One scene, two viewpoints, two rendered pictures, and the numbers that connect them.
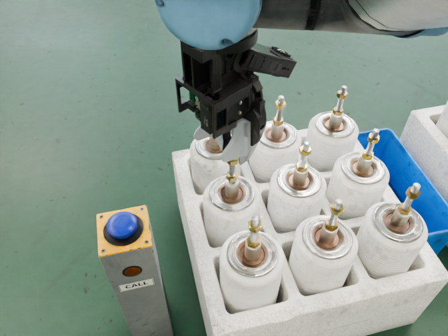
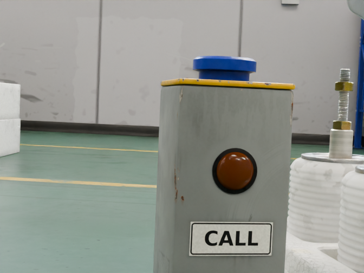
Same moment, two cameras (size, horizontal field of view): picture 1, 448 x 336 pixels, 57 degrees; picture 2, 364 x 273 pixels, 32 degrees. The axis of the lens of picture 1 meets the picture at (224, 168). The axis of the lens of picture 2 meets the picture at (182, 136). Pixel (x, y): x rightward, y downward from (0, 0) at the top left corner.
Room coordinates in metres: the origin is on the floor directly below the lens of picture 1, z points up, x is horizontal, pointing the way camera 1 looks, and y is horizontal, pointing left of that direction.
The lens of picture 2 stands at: (-0.09, 0.14, 0.30)
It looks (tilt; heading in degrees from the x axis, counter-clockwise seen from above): 3 degrees down; 3
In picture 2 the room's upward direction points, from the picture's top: 3 degrees clockwise
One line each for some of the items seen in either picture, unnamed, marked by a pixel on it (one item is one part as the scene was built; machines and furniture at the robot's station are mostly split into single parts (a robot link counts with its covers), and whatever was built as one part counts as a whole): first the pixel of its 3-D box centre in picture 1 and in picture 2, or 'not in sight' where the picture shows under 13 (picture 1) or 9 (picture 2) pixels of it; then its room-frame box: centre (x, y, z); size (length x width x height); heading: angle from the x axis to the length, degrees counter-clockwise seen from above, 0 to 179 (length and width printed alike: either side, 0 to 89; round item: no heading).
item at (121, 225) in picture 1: (123, 227); (223, 73); (0.32, 0.14, 0.32); 0.04 x 0.04 x 0.02
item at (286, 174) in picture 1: (299, 180); not in sight; (0.46, -0.13, 0.25); 0.08 x 0.08 x 0.01
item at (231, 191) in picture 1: (231, 188); not in sight; (0.44, -0.01, 0.26); 0.02 x 0.02 x 0.03
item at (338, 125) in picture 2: not in sight; (342, 125); (0.55, 0.02, 0.29); 0.02 x 0.02 x 0.01; 16
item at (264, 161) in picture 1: (272, 167); not in sight; (0.58, -0.10, 0.16); 0.10 x 0.10 x 0.18
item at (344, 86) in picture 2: not in sight; (344, 86); (0.55, 0.02, 0.32); 0.02 x 0.02 x 0.01; 16
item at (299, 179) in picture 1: (300, 175); not in sight; (0.46, -0.13, 0.26); 0.02 x 0.02 x 0.03
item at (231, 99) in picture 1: (221, 75); not in sight; (0.42, 0.00, 0.49); 0.09 x 0.08 x 0.12; 132
